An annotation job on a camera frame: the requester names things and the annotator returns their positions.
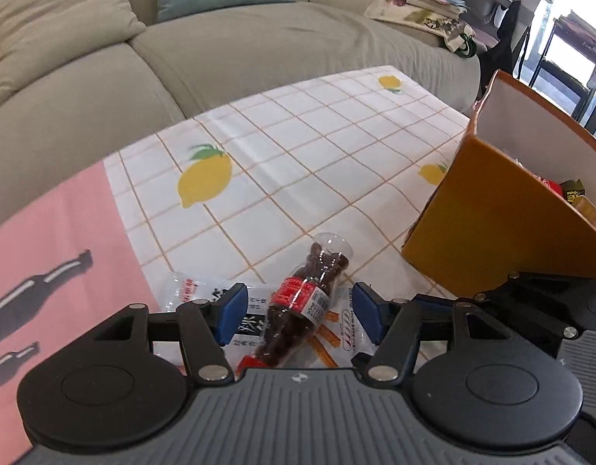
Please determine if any pink lemon tablecloth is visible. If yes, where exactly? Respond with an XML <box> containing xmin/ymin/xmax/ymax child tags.
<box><xmin>0</xmin><ymin>66</ymin><xmax>468</xmax><ymax>464</ymax></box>

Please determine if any cola bottle candy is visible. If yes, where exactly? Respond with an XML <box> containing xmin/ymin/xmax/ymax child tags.
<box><xmin>237</xmin><ymin>232</ymin><xmax>354</xmax><ymax>374</ymax></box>

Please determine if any dark green snack bag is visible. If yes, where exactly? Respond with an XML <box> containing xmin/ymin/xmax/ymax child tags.
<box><xmin>559</xmin><ymin>179</ymin><xmax>586</xmax><ymax>204</ymax></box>

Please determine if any red spicy strip packet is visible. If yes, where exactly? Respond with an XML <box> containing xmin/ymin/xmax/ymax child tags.
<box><xmin>539</xmin><ymin>177</ymin><xmax>565</xmax><ymax>198</ymax></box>

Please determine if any stack of books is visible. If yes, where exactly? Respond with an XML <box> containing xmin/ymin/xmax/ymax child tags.
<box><xmin>407</xmin><ymin>0</ymin><xmax>467</xmax><ymax>18</ymax></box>

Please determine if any white spicy strip packet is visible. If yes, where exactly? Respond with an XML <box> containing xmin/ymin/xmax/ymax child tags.
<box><xmin>156</xmin><ymin>272</ymin><xmax>376</xmax><ymax>369</ymax></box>

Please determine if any beige sofa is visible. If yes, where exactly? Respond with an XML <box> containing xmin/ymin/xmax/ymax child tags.
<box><xmin>0</xmin><ymin>0</ymin><xmax>479</xmax><ymax>225</ymax></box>

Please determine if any black metal rack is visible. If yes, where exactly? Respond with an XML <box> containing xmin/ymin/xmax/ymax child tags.
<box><xmin>520</xmin><ymin>4</ymin><xmax>596</xmax><ymax>125</ymax></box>

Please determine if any orange cardboard box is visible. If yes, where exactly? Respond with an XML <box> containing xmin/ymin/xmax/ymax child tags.
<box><xmin>402</xmin><ymin>71</ymin><xmax>596</xmax><ymax>296</ymax></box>

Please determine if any beige cushion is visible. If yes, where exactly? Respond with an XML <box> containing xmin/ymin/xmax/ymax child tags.
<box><xmin>0</xmin><ymin>0</ymin><xmax>146</xmax><ymax>105</ymax></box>

